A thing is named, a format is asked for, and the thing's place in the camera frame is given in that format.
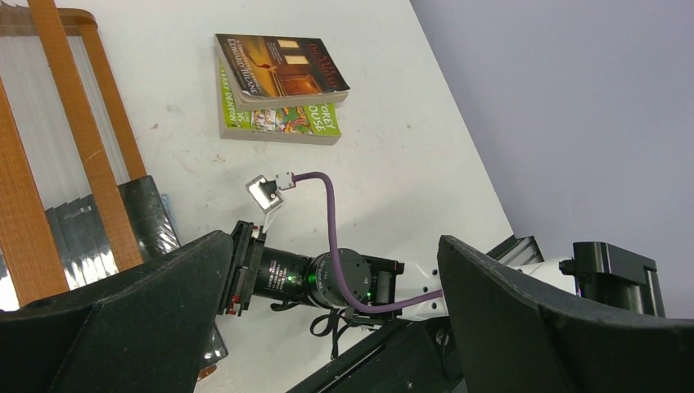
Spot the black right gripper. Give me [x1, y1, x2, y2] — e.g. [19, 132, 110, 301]
[218, 220, 404, 316]

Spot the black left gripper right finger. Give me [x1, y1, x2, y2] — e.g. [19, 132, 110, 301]
[437, 235, 693, 392]

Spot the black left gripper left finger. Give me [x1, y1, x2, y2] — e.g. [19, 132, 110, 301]
[1, 231, 233, 392]

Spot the dark Moon and Sixpence book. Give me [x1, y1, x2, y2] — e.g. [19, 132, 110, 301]
[46, 174, 229, 375]

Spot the orange wooden file rack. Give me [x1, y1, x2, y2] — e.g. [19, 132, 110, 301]
[1, 1, 147, 311]

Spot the light blue hardcover book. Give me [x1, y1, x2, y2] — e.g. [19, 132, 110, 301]
[160, 194, 176, 230]

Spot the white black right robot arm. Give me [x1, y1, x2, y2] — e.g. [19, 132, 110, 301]
[217, 221, 665, 326]

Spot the green cover paperback book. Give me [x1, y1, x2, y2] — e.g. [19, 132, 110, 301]
[217, 61, 342, 146]

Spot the brown cover paperback book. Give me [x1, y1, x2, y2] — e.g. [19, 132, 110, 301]
[214, 34, 350, 111]

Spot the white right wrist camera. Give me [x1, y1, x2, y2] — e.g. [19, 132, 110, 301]
[246, 172, 295, 233]

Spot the aluminium rail frame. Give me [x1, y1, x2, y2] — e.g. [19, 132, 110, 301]
[487, 236, 544, 267]

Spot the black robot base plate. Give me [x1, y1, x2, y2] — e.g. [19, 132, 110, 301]
[290, 317, 468, 392]

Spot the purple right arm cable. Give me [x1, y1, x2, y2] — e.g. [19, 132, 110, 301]
[292, 171, 444, 316]

